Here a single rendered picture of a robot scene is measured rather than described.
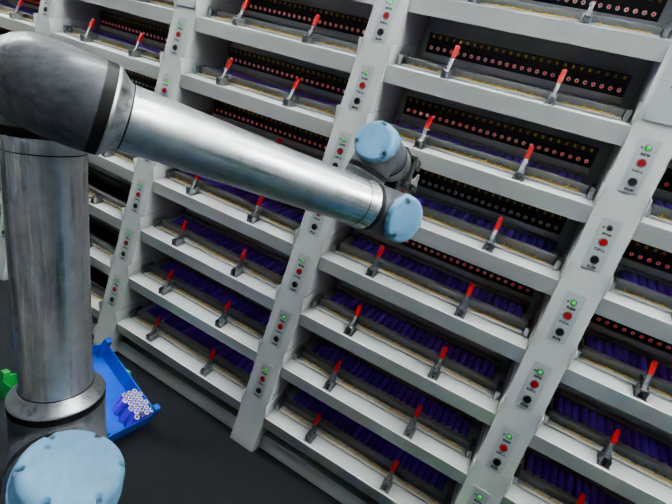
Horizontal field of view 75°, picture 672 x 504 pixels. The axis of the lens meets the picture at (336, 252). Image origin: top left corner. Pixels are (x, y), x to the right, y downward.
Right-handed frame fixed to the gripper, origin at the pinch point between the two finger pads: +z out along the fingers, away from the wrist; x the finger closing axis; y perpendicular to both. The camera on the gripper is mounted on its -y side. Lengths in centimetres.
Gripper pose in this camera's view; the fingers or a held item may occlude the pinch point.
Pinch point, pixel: (404, 192)
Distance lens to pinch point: 125.2
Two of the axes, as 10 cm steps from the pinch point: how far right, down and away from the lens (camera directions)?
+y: 4.0, -9.2, -0.3
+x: -8.6, -3.8, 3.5
